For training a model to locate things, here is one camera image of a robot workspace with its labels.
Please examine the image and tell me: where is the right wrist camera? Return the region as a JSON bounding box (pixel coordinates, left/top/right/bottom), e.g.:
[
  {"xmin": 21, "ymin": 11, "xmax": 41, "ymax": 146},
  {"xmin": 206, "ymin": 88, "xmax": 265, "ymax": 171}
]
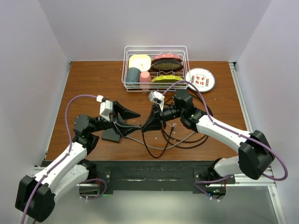
[{"xmin": 149, "ymin": 91, "xmax": 164, "ymax": 111}]

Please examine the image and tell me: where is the grey-blue mug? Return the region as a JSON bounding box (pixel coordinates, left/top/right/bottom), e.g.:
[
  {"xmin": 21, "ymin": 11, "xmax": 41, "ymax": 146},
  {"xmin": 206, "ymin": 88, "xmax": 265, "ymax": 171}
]
[{"xmin": 126, "ymin": 67, "xmax": 141, "ymax": 83}]

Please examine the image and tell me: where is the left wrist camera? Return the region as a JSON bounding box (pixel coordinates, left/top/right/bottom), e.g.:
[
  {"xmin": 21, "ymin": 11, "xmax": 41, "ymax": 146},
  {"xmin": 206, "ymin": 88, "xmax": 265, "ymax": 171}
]
[{"xmin": 100, "ymin": 100, "xmax": 113, "ymax": 122}]

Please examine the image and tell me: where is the white round printed plate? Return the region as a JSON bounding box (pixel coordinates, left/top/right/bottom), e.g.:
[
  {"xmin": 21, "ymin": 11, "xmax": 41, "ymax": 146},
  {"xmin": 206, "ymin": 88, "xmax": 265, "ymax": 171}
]
[{"xmin": 185, "ymin": 68, "xmax": 216, "ymax": 92}]

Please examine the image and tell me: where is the white wire dish rack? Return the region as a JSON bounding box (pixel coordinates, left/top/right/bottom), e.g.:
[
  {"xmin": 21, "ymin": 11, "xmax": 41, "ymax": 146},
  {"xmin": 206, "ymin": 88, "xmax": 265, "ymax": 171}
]
[{"xmin": 121, "ymin": 46, "xmax": 190, "ymax": 91}]

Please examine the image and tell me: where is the black flat cable teal band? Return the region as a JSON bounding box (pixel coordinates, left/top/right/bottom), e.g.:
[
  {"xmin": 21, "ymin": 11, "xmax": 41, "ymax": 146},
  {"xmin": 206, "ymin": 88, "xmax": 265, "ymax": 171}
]
[{"xmin": 161, "ymin": 93, "xmax": 213, "ymax": 148}]

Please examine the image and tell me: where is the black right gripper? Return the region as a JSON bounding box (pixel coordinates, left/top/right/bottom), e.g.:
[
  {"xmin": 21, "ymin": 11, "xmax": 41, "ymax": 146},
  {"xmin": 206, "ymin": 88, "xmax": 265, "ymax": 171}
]
[{"xmin": 142, "ymin": 102, "xmax": 184, "ymax": 132}]

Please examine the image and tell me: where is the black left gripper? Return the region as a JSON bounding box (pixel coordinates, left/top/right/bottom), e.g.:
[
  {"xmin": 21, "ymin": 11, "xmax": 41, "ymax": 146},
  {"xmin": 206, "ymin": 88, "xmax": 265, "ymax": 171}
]
[{"xmin": 90, "ymin": 101, "xmax": 141, "ymax": 137}]

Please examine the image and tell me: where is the pink cup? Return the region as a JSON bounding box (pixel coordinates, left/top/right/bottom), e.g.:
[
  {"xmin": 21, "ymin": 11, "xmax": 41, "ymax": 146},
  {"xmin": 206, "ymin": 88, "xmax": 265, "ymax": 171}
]
[{"xmin": 139, "ymin": 71, "xmax": 151, "ymax": 91}]

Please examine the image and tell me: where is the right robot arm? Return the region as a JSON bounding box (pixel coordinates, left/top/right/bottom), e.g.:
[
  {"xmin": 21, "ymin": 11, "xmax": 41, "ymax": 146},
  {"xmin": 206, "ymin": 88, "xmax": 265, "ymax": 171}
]
[{"xmin": 142, "ymin": 90, "xmax": 275, "ymax": 183}]

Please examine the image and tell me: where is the cream square bowl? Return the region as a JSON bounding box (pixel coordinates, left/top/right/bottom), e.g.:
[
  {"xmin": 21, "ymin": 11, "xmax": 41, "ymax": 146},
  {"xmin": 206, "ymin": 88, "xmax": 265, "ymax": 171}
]
[{"xmin": 128, "ymin": 54, "xmax": 151, "ymax": 72}]

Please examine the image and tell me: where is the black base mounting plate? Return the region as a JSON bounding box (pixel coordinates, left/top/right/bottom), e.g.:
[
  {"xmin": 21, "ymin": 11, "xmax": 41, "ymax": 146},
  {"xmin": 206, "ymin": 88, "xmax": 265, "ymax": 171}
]
[{"xmin": 41, "ymin": 160, "xmax": 261, "ymax": 196}]

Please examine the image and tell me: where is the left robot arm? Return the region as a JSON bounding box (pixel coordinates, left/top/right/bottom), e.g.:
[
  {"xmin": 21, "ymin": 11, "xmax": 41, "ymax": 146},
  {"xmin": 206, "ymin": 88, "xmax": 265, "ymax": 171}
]
[{"xmin": 15, "ymin": 96, "xmax": 140, "ymax": 223}]

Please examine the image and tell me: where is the black round ethernet cable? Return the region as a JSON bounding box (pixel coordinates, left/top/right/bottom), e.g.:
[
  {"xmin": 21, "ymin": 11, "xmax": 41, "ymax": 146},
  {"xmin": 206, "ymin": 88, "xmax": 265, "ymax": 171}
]
[{"xmin": 137, "ymin": 121, "xmax": 171, "ymax": 159}]

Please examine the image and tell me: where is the black network switch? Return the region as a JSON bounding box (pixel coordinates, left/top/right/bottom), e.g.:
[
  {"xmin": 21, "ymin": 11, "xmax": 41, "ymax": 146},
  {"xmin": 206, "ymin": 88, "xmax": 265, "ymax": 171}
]
[{"xmin": 101, "ymin": 129, "xmax": 121, "ymax": 143}]

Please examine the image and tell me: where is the red dotted plate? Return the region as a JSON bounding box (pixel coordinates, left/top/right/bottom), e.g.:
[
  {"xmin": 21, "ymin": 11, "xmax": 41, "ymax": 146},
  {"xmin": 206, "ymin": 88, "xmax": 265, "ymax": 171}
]
[{"xmin": 151, "ymin": 53, "xmax": 182, "ymax": 63}]

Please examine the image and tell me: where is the aluminium front rail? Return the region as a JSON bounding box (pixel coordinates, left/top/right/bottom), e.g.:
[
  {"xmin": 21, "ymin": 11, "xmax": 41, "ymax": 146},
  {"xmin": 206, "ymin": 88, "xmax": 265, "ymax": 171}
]
[{"xmin": 29, "ymin": 166, "xmax": 276, "ymax": 187}]

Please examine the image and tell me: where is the yellow-green dotted plate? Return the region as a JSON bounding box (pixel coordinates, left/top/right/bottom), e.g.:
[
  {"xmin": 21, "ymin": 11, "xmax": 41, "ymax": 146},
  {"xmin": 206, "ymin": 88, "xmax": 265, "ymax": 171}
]
[{"xmin": 151, "ymin": 75, "xmax": 183, "ymax": 83}]

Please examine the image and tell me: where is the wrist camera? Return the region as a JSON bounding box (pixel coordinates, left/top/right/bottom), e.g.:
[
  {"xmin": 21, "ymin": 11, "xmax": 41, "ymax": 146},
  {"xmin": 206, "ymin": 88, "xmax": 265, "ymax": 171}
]
[
  {"xmin": 100, "ymin": 100, "xmax": 113, "ymax": 122},
  {"xmin": 149, "ymin": 91, "xmax": 164, "ymax": 111}
]

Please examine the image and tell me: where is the grey ethernet cable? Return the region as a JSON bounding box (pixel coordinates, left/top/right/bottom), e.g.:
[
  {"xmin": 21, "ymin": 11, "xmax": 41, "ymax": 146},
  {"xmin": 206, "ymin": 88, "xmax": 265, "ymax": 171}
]
[{"xmin": 116, "ymin": 122, "xmax": 196, "ymax": 150}]

